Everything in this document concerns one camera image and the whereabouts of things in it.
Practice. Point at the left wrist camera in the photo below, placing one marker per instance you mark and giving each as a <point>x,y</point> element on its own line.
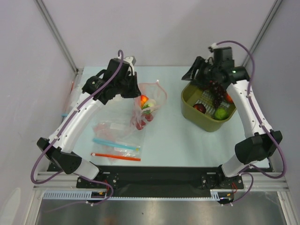
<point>131,60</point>

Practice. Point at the aluminium frame rail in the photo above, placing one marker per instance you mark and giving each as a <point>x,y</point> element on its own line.
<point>262,183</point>

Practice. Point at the clear red-zipper bag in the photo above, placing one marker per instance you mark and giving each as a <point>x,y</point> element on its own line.
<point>152,91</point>

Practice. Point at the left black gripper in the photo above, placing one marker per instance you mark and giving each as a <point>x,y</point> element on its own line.
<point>135,91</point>

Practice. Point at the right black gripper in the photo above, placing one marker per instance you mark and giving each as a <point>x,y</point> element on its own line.
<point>200,71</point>

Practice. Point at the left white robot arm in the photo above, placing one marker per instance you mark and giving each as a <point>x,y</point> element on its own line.
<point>58,148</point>

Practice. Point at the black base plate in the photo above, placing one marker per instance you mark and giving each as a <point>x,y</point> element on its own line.
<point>160,182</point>

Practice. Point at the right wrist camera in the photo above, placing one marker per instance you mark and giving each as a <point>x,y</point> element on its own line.
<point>211,49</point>

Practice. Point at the red toy lobster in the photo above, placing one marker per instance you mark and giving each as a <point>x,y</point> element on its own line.
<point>139,122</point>

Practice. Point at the dark toy grape bunch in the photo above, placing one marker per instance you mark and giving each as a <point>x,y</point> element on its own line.
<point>217,91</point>

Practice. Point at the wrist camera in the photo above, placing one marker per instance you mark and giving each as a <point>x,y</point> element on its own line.
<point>211,49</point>
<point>131,60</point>

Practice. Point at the bag with blue zipper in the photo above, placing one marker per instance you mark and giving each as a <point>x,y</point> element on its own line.
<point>119,135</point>

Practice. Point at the white toy egg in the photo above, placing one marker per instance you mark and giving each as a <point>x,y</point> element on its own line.
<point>148,106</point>

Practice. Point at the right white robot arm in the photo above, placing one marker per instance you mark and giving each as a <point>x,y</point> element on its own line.
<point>261,140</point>

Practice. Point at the far left blue-zipper bag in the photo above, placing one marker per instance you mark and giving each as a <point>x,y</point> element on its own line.
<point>72,99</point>

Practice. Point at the olive green plastic bin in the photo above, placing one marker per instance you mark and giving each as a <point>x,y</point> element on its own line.
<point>192,95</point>

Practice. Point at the white cable duct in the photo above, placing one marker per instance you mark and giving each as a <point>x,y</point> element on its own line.
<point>67,195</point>

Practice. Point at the orange toy fruit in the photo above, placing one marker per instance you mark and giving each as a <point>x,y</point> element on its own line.
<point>228,98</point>

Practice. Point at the bag with orange zipper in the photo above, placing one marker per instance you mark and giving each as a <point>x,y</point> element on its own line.
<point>113,154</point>

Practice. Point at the dark red toy peach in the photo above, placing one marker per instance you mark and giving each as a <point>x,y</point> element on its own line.
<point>200,107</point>

